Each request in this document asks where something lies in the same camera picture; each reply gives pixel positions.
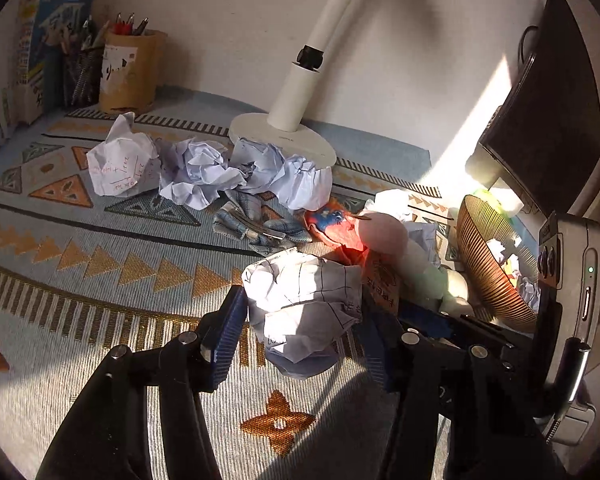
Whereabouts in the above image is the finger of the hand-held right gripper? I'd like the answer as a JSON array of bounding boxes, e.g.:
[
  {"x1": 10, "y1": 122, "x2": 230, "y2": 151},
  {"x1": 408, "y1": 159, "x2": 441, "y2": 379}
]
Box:
[{"x1": 397, "y1": 304, "x2": 538, "y2": 358}]

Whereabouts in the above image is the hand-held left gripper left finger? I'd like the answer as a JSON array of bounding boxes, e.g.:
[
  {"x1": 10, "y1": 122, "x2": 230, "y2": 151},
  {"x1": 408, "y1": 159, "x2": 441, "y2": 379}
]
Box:
[{"x1": 35, "y1": 285, "x2": 251, "y2": 480}]

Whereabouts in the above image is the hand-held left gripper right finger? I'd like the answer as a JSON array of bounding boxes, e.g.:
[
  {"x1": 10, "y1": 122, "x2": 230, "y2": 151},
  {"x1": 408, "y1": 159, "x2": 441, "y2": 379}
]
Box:
[{"x1": 362, "y1": 294, "x2": 567, "y2": 480}]

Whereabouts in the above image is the wicker basket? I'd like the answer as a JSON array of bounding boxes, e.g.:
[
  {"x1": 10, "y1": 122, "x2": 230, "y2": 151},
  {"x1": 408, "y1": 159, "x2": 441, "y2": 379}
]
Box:
[{"x1": 455, "y1": 194, "x2": 553, "y2": 333}]

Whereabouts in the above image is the paper with grid lines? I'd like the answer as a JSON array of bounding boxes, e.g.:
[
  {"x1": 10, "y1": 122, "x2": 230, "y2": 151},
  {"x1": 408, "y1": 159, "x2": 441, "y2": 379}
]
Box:
[{"x1": 241, "y1": 249, "x2": 366, "y2": 378}]

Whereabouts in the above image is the large pale blue paper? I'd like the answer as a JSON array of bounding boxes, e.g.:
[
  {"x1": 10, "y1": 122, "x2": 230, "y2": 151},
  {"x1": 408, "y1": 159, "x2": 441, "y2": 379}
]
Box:
[{"x1": 230, "y1": 137, "x2": 333, "y2": 211}]

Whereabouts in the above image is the pale green white object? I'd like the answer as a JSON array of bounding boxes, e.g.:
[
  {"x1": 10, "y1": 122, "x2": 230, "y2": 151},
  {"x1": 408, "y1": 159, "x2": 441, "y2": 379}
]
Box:
[{"x1": 405, "y1": 245, "x2": 473, "y2": 318}]

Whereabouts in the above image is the brown paper tag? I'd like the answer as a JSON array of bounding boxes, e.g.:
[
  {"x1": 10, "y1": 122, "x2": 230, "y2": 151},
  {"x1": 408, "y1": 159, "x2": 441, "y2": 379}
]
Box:
[{"x1": 362, "y1": 255, "x2": 401, "y2": 313}]

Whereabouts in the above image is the green yellow object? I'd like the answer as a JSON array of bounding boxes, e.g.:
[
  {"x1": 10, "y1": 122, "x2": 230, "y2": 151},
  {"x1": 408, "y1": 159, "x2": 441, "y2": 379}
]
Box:
[{"x1": 472, "y1": 187, "x2": 523, "y2": 222}]

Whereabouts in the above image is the pink rounded object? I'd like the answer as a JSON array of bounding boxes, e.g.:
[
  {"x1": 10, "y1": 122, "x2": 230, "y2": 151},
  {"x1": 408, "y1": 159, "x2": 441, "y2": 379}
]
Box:
[{"x1": 357, "y1": 212, "x2": 411, "y2": 261}]

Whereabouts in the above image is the plaid cloth pouch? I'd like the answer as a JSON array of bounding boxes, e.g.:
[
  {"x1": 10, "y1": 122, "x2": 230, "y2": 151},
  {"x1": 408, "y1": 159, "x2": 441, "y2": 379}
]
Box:
[{"x1": 212, "y1": 189, "x2": 312, "y2": 253}]

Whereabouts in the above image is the red orange snack wrapper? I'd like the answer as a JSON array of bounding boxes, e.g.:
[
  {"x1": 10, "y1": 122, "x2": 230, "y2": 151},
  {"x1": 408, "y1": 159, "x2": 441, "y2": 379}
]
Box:
[{"x1": 304, "y1": 199, "x2": 376, "y2": 263}]

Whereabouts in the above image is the patterned woven mat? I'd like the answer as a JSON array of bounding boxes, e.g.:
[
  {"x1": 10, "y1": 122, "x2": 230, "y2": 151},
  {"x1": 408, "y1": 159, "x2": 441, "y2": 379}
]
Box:
[{"x1": 0, "y1": 85, "x2": 546, "y2": 480}]

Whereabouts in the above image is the black monitor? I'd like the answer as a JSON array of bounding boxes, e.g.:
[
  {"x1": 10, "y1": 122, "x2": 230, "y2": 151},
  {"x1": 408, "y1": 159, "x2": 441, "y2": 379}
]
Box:
[{"x1": 479, "y1": 0, "x2": 600, "y2": 213}]

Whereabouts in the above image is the crumpled paper with red writing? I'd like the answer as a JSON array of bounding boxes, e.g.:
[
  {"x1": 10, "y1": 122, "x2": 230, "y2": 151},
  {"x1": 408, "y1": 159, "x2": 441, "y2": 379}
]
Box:
[{"x1": 86, "y1": 112, "x2": 160, "y2": 197}]

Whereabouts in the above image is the white desk lamp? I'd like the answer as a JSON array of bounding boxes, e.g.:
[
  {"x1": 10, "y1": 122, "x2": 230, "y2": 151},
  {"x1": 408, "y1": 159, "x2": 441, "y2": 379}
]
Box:
[{"x1": 229, "y1": 0, "x2": 337, "y2": 168}]

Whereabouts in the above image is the brown paper pen holder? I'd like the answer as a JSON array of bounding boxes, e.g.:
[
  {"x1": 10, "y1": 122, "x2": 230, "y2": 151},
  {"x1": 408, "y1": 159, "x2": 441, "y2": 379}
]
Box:
[{"x1": 99, "y1": 29, "x2": 168, "y2": 115}]

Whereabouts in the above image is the black mesh pen holder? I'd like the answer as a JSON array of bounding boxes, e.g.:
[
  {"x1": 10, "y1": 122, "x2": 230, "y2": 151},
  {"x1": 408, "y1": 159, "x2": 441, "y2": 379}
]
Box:
[{"x1": 61, "y1": 45, "x2": 105, "y2": 108}]

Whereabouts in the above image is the white booklet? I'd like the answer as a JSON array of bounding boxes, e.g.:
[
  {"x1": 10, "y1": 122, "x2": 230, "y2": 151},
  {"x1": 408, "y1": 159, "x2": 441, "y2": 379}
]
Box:
[{"x1": 0, "y1": 85, "x2": 23, "y2": 142}]

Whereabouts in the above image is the bunch of red silver pens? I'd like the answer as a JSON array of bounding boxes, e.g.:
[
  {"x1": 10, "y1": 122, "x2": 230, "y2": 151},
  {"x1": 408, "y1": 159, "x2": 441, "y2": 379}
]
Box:
[{"x1": 112, "y1": 11, "x2": 150, "y2": 37}]

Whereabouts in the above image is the blue book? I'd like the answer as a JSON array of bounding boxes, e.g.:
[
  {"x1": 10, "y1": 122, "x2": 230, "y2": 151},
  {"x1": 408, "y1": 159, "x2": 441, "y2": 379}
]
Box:
[{"x1": 16, "y1": 0, "x2": 98, "y2": 123}]

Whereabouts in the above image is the black cable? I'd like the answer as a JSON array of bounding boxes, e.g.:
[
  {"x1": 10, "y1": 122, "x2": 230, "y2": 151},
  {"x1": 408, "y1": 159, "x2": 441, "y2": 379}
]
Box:
[{"x1": 519, "y1": 25, "x2": 540, "y2": 66}]

